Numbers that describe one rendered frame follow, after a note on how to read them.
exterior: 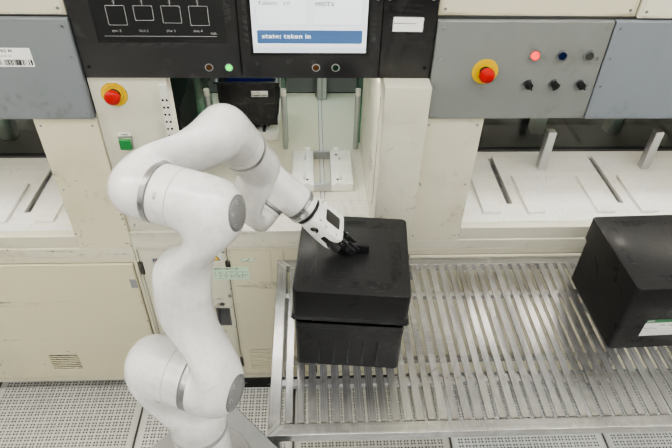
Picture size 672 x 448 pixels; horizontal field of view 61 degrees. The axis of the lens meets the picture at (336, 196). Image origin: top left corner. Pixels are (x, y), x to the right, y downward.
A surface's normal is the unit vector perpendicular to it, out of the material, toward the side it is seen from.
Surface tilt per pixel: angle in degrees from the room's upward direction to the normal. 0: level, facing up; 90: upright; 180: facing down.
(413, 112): 90
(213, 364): 59
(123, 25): 90
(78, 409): 0
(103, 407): 0
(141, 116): 90
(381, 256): 0
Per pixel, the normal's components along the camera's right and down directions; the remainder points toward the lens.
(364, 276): 0.03, -0.78
